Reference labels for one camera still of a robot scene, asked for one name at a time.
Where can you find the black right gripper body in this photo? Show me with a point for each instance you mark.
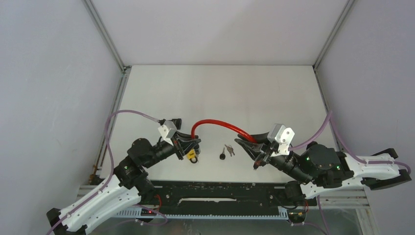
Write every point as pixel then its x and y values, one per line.
pixel 268 152

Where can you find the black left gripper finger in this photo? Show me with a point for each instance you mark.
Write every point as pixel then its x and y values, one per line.
pixel 186 138
pixel 187 146

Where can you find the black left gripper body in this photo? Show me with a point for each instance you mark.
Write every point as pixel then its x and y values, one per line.
pixel 179 147

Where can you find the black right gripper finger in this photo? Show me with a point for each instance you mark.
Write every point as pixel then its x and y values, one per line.
pixel 257 138
pixel 256 151

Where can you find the yellow padlock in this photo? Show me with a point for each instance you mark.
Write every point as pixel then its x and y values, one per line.
pixel 192 156

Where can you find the red cable lock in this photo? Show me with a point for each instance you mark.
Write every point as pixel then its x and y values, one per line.
pixel 226 125

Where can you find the key bunch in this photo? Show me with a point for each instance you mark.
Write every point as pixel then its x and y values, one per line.
pixel 230 150

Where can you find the black key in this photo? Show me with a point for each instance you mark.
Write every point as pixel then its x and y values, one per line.
pixel 222 156

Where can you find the black padlock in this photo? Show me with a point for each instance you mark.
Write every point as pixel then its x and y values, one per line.
pixel 177 122

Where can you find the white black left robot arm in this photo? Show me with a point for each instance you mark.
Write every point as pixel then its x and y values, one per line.
pixel 126 186

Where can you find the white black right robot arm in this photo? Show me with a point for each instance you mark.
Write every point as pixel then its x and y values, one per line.
pixel 321 169

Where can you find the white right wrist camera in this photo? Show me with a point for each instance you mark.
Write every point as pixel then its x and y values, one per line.
pixel 280 138

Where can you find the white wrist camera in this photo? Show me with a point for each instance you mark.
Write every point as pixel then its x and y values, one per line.
pixel 167 131
pixel 280 138

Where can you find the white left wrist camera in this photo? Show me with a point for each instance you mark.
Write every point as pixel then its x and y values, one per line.
pixel 167 131

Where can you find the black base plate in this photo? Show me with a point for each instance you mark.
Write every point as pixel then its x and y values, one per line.
pixel 186 199

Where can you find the aluminium frame rail right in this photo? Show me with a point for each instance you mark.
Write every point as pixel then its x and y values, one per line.
pixel 346 75

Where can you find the aluminium frame rail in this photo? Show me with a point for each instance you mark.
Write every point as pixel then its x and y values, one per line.
pixel 92 78
pixel 346 75

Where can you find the aluminium frame rail left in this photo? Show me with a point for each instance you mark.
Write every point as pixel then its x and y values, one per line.
pixel 92 78

